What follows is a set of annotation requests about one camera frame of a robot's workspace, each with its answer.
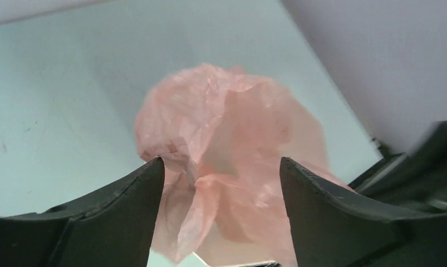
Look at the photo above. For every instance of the pink plastic trash bag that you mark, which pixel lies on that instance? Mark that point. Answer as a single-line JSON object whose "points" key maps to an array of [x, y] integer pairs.
{"points": [[221, 135]]}

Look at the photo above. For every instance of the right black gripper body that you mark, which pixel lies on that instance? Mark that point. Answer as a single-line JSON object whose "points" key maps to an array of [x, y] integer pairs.
{"points": [[415, 180]]}

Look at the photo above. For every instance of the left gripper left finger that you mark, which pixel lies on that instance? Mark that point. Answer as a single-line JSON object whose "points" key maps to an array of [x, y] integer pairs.
{"points": [[111, 226]]}

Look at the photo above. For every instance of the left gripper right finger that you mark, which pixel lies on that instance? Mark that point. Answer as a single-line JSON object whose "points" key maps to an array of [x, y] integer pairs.
{"points": [[333, 226]]}

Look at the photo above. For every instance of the white trash bin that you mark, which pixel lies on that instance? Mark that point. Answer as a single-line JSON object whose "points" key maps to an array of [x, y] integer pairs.
{"points": [[194, 259]]}

